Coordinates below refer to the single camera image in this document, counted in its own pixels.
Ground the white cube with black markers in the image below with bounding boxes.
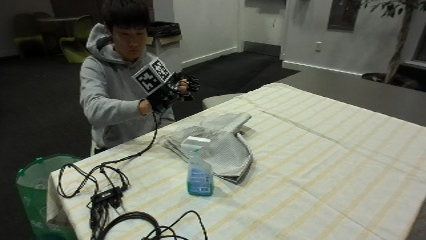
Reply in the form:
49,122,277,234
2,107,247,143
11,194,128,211
131,57,175,96

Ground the dark floor mat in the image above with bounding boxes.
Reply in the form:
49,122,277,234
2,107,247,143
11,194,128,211
182,51,301,95

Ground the black bin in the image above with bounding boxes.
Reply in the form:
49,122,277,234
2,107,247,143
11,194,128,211
148,21,184,48

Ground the person in gray hoodie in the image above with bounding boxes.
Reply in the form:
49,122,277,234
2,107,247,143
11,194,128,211
79,0,202,155

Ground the gray checked cloth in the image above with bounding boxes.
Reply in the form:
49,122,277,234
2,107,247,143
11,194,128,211
163,112,256,185

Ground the blue spray bottle white nozzle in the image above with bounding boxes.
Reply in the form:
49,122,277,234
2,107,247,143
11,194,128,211
180,135,216,197

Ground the green chair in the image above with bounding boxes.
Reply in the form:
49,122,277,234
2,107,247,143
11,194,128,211
13,12,47,52
59,14,96,64

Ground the cream striped tablecloth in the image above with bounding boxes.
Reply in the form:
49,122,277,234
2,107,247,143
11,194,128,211
46,82,426,240

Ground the dark round table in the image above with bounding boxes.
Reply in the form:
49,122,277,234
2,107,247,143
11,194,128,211
37,15,84,54

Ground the small black hub box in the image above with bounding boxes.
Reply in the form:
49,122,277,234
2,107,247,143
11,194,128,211
90,187,126,206

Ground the dark plant pot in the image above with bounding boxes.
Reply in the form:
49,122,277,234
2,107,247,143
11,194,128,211
361,72,424,92

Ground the green bag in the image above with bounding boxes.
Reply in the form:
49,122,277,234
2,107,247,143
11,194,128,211
15,153,84,240

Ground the indoor tree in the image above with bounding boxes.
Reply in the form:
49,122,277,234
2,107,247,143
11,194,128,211
355,0,426,84

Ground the long black glove cable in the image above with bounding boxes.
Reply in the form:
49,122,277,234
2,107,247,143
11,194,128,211
56,111,163,200

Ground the dark wall frame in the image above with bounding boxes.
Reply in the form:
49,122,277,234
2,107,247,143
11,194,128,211
327,0,363,32

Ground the coiled black cable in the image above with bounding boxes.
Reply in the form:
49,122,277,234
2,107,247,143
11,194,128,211
90,209,211,240

